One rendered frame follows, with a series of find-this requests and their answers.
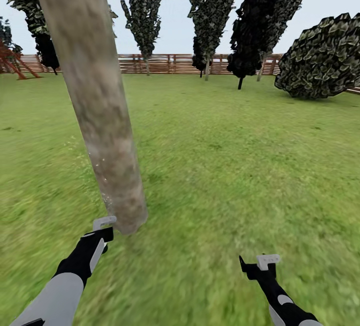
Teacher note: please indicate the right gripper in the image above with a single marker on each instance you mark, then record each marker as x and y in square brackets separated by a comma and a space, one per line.
[255, 273]

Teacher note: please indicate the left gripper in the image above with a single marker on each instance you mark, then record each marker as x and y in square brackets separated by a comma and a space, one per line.
[107, 234]

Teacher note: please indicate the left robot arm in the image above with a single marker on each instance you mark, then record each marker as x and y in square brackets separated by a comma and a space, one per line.
[57, 303]

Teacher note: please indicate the bush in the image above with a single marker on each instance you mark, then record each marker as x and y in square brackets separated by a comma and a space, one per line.
[324, 61]

